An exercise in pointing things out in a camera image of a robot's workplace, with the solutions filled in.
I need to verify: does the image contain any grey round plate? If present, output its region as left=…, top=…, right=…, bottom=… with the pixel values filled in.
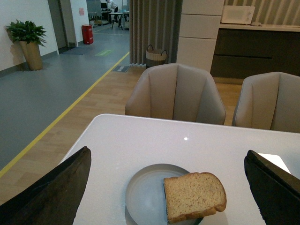
left=125, top=164, right=189, bottom=225

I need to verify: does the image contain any beige chair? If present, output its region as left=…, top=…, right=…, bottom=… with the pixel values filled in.
left=125, top=63, right=225, bottom=125
left=232, top=72, right=300, bottom=133

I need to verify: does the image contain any red box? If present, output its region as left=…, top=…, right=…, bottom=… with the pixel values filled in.
left=82, top=24, right=94, bottom=45

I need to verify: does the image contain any dark kitchen counter cabinet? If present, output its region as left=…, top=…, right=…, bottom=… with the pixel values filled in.
left=210, top=28, right=300, bottom=79

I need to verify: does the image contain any beige chair left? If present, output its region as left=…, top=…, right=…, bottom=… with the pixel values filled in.
left=125, top=63, right=225, bottom=125

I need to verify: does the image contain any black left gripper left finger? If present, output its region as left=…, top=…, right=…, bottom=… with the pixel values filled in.
left=0, top=146, right=91, bottom=225

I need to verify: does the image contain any woven basket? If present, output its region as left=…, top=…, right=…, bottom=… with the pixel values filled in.
left=146, top=45, right=167, bottom=68

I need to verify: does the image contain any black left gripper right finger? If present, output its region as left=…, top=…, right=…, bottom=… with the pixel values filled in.
left=244, top=150, right=300, bottom=225

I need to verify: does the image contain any beige chair right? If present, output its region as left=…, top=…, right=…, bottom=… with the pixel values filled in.
left=232, top=72, right=300, bottom=133

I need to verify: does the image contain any white microwave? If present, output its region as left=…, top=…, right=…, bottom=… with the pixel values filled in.
left=220, top=6, right=255, bottom=25

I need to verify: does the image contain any white pillar cabinet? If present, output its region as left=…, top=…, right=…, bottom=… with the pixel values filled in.
left=176, top=0, right=224, bottom=72

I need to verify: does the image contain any grey curtain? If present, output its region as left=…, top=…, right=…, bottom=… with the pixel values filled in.
left=129, top=0, right=183, bottom=64

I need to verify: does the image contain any potted green plant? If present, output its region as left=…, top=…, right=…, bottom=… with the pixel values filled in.
left=6, top=20, right=46, bottom=71

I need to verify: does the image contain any bread slice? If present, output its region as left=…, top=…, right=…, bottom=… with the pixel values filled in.
left=164, top=172, right=227, bottom=224

